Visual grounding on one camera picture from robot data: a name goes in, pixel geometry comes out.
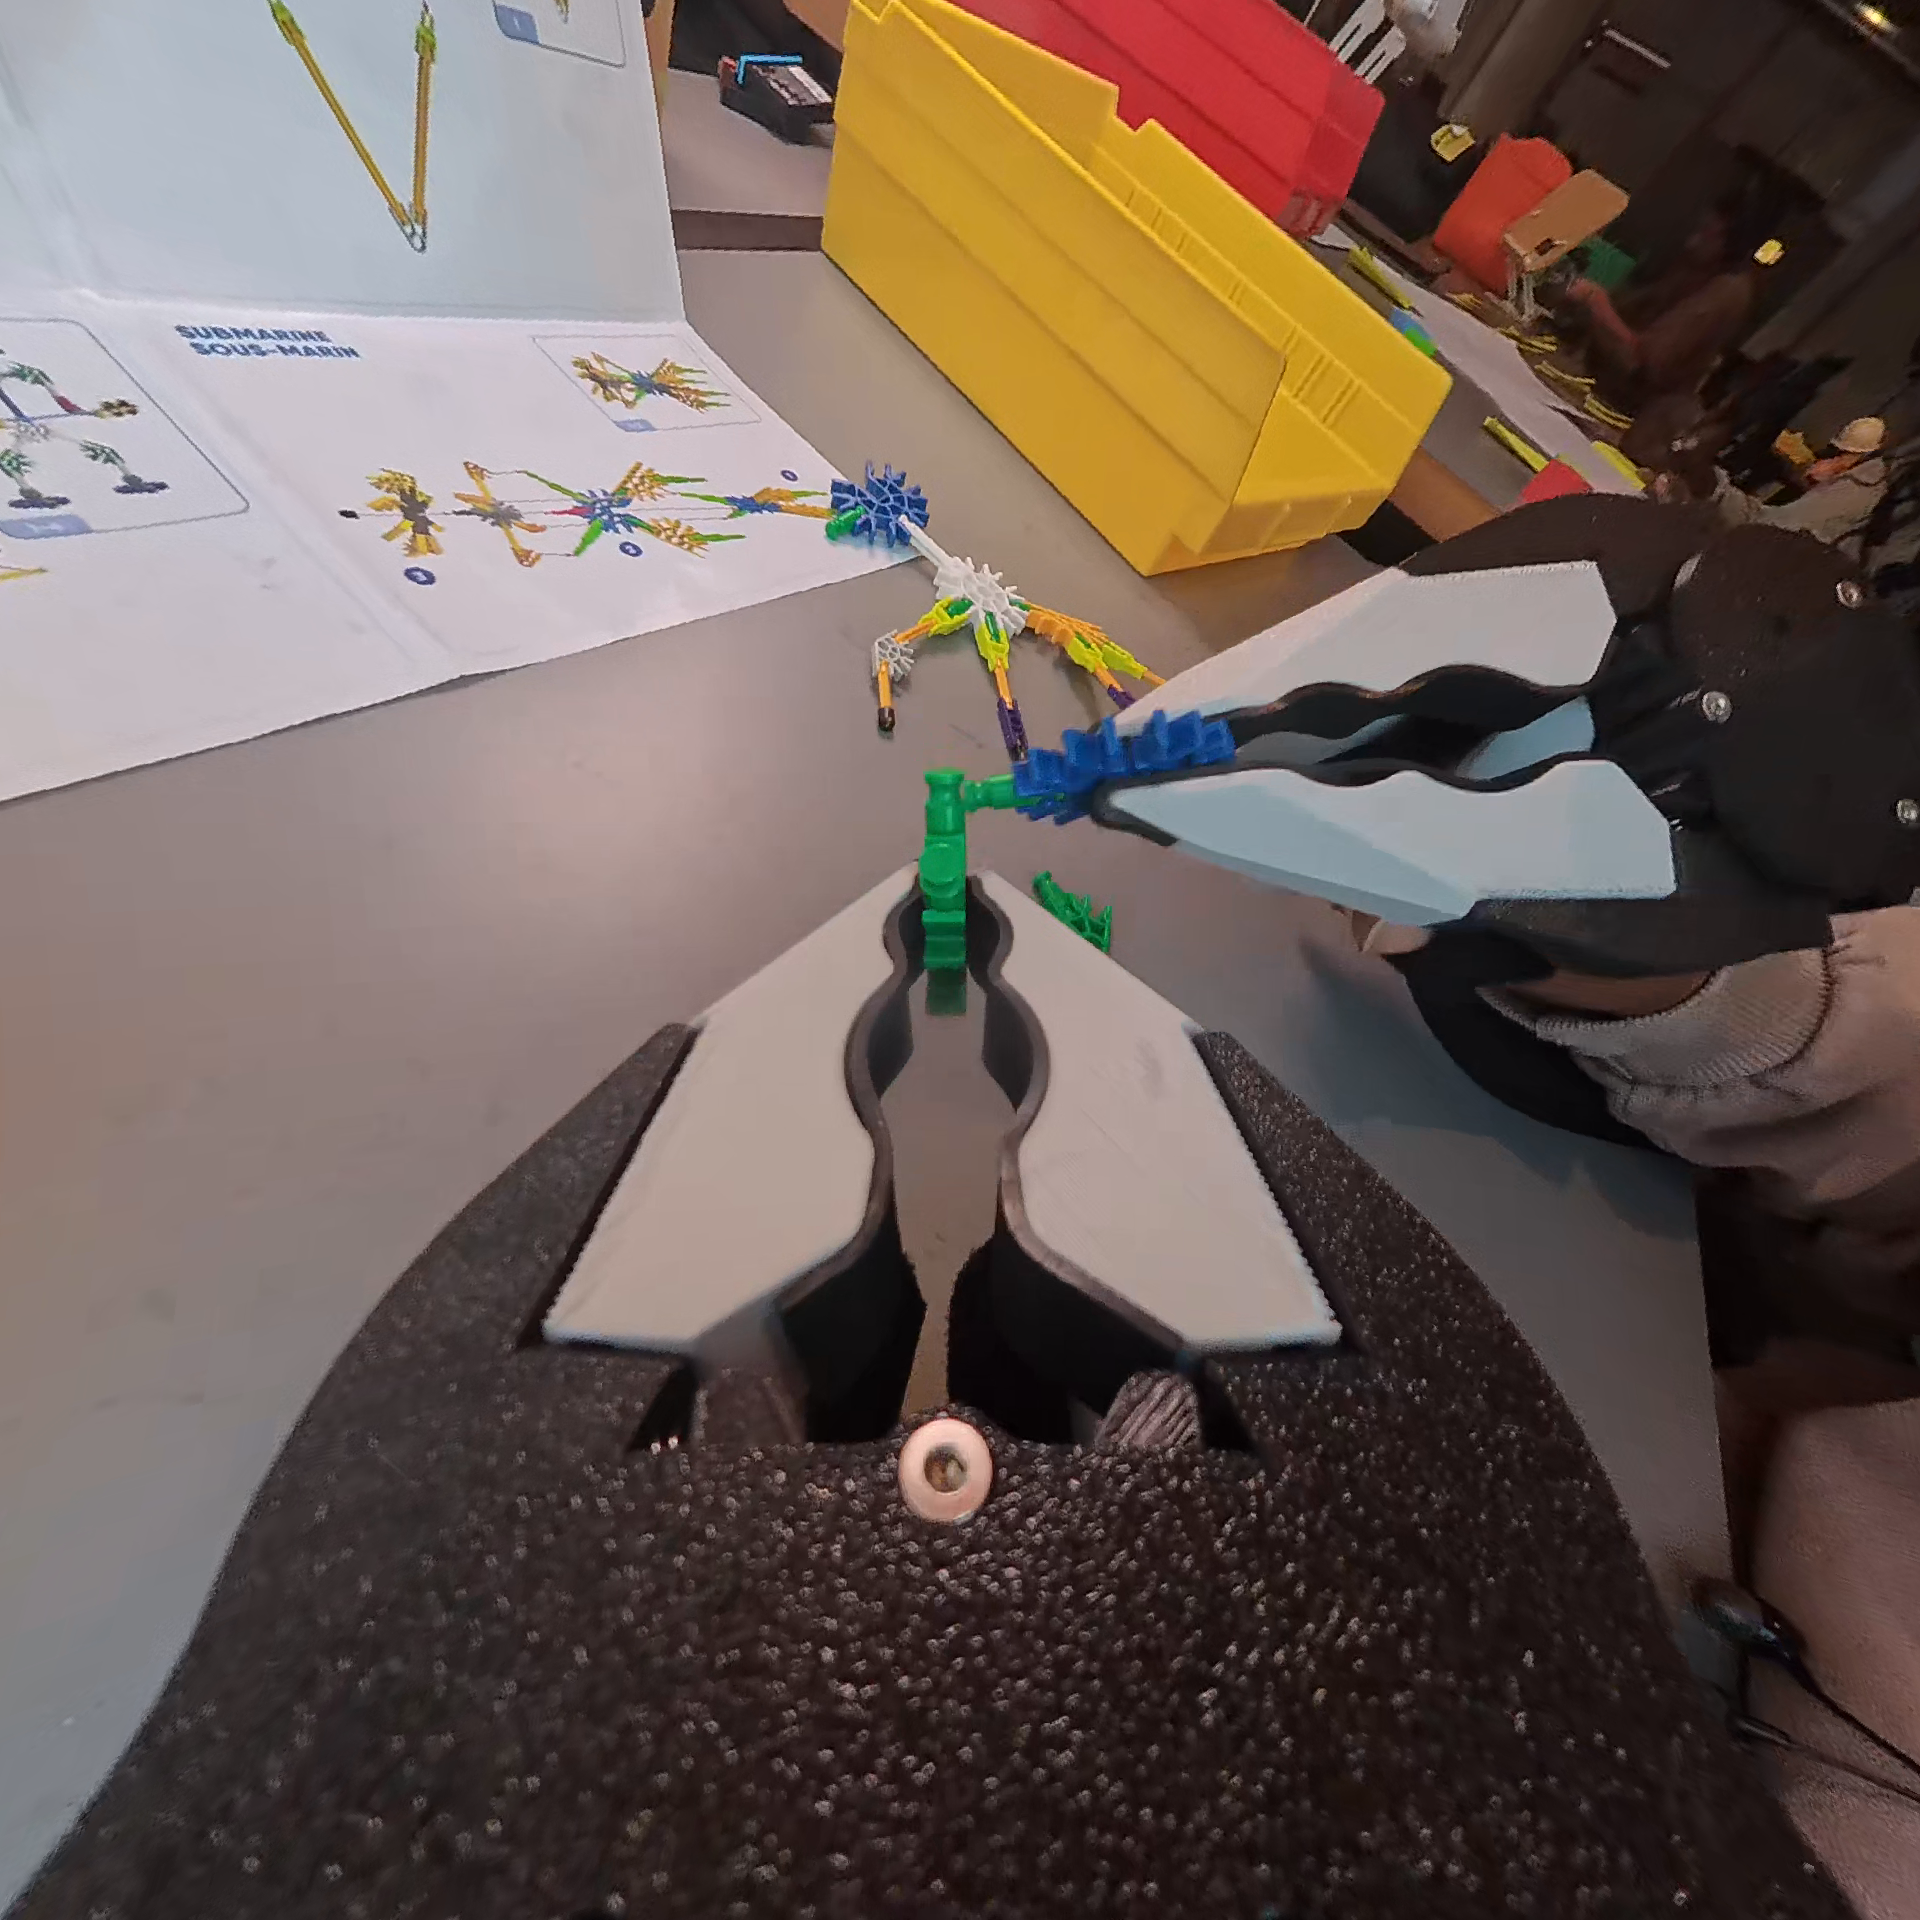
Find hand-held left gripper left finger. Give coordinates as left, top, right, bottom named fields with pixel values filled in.
left=539, top=867, right=940, bottom=1364

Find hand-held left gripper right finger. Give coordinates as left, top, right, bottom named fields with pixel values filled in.
left=966, top=871, right=1345, bottom=1364

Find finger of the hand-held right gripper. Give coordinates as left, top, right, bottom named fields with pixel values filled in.
left=1117, top=558, right=1624, bottom=753
left=1096, top=750, right=1680, bottom=929

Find green and blue toy assembly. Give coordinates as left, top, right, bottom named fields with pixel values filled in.
left=920, top=708, right=1238, bottom=1018

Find multicoloured toy hand assembly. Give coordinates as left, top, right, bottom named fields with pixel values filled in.
left=825, top=463, right=1163, bottom=737

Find person's right forearm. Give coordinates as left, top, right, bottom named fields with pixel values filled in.
left=1500, top=902, right=1920, bottom=1174

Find grey desk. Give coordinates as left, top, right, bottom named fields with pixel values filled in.
left=0, top=75, right=1742, bottom=1863

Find person's right hand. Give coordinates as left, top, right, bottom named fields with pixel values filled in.
left=1352, top=908, right=1720, bottom=1023

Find orange plastic object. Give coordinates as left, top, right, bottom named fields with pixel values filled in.
left=1430, top=136, right=1630, bottom=295

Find yellow plastic bin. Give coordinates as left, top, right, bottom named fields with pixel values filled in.
left=820, top=0, right=1454, bottom=579

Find stack of red plastic bins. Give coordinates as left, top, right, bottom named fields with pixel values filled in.
left=961, top=0, right=1385, bottom=234

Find person's beige sweatshirt torso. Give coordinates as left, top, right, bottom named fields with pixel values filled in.
left=1697, top=1171, right=1920, bottom=1920

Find white toy instruction sheet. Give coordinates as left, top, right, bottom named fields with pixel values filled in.
left=0, top=0, right=857, bottom=804

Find small black device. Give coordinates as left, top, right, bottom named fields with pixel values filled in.
left=717, top=54, right=840, bottom=148

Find black wired earphones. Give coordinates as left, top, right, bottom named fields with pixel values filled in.
left=1697, top=1575, right=1846, bottom=1748

